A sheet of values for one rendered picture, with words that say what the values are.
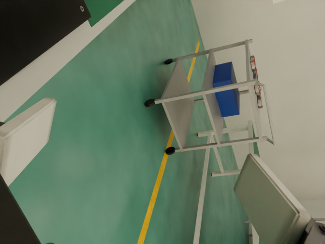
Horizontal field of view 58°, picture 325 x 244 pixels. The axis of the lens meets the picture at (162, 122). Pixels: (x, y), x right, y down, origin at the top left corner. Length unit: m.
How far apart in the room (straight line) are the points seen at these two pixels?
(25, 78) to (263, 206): 0.34
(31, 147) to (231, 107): 2.81
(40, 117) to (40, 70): 0.29
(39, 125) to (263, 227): 0.13
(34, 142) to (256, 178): 0.13
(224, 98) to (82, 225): 1.79
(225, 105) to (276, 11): 2.99
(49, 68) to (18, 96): 0.08
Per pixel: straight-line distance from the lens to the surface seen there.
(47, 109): 0.18
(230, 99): 2.90
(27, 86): 0.43
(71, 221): 1.64
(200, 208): 3.15
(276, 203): 0.17
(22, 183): 1.41
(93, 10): 0.62
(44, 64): 0.46
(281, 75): 6.09
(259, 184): 0.18
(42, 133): 0.18
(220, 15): 5.60
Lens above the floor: 1.04
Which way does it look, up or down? 21 degrees down
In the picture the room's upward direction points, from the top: 80 degrees clockwise
